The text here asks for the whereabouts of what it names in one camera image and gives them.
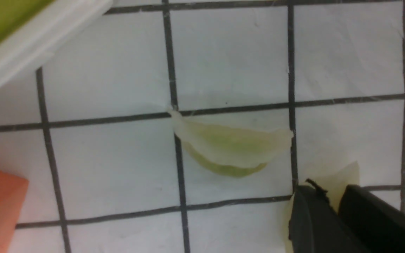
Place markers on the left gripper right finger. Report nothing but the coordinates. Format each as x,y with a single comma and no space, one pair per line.
378,225

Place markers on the green lid white box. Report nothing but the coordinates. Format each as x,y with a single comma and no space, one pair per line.
31,31

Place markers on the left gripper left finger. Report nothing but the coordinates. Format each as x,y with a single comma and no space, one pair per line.
314,227

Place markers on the white grid tablecloth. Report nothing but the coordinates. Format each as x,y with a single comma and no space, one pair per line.
91,132

